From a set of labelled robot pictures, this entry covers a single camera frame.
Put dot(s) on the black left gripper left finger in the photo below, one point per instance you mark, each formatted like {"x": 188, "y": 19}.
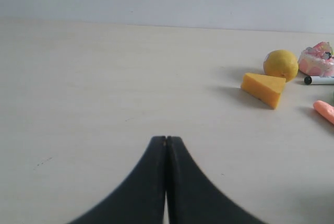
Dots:
{"x": 140, "y": 198}

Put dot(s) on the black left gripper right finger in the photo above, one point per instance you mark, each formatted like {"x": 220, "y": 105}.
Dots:
{"x": 192, "y": 197}

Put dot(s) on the pink piece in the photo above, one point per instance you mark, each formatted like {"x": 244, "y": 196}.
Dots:
{"x": 325, "y": 110}

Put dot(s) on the orange cheese wedge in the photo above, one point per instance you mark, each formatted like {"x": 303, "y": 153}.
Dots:
{"x": 267, "y": 89}

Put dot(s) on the yellow lemon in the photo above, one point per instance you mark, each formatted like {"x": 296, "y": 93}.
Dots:
{"x": 281, "y": 63}

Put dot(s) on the black white marker pen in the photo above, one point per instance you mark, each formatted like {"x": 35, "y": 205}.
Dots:
{"x": 319, "y": 80}

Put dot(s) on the pink toy cake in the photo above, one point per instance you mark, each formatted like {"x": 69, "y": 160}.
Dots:
{"x": 317, "y": 60}

